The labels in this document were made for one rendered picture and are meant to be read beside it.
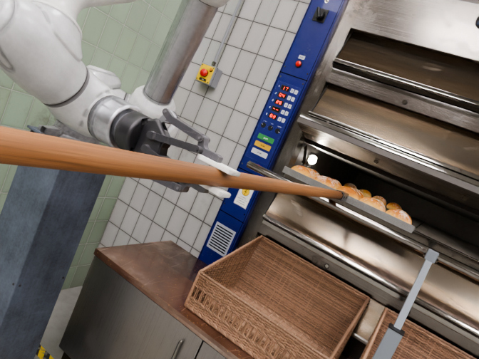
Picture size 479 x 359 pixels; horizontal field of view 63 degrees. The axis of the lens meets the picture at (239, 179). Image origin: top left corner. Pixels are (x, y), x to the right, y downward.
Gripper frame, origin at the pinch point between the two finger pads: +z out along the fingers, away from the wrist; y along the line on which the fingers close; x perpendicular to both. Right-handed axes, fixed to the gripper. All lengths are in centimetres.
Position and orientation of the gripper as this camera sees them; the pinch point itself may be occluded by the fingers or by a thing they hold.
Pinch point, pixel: (214, 175)
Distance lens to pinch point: 62.5
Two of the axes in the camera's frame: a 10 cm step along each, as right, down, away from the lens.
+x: -4.4, -0.7, -9.0
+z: 8.0, 4.2, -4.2
